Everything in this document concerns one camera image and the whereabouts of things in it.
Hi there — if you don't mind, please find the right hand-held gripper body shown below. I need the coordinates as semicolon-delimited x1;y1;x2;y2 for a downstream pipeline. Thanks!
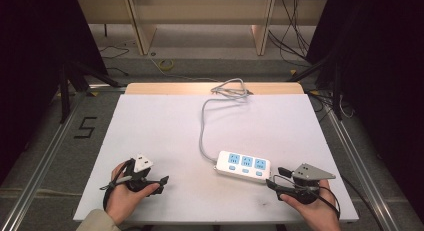
289;162;337;206

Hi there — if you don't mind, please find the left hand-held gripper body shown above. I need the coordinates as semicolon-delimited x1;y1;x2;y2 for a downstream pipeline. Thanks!
123;153;155;193

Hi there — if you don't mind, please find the white power strip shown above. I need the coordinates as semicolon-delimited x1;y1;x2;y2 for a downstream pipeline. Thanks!
213;150;273;185

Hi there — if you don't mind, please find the person's left hand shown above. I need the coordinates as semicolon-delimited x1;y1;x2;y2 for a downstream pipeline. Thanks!
105;160;161;226

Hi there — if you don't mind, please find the person's right hand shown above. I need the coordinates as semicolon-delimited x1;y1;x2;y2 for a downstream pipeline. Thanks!
279;178;342;231

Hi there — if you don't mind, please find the person's beige left sleeve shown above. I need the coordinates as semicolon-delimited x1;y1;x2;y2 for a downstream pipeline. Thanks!
75;208;122;231

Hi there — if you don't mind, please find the black metal stand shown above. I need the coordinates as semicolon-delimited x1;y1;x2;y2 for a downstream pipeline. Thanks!
287;52;345;121

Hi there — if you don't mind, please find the yellow tape roll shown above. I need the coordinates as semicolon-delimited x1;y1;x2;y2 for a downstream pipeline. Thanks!
157;58;175;72

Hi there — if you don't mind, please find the black tripod stand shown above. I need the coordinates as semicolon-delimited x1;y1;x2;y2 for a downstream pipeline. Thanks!
57;60;120;125

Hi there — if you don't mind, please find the dark curtain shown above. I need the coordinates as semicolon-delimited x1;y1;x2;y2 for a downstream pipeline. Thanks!
305;0;424;212
0;0;109;185

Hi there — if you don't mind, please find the light wooden bench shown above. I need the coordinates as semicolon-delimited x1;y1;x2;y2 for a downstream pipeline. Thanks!
77;0;328;57

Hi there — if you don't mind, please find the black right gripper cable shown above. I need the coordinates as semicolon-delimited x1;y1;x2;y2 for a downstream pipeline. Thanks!
272;174;342;222

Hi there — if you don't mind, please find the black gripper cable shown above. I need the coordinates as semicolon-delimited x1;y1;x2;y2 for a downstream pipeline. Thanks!
272;174;342;222
99;159;136;212

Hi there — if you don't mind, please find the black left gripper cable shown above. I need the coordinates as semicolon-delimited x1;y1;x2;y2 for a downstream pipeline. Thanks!
99;159;136;212

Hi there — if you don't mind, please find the aluminium floor rail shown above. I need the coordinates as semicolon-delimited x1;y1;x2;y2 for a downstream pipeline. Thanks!
323;104;403;231
0;90;88;231

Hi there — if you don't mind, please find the grey power strip cable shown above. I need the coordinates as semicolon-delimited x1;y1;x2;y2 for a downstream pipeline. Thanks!
198;77;254;164

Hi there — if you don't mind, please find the thin black floor cable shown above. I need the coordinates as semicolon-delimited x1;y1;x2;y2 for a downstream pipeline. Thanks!
98;44;131;77

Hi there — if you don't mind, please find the bundle of black floor cables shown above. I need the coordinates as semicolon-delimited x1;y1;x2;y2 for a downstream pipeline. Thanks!
267;0;313;68

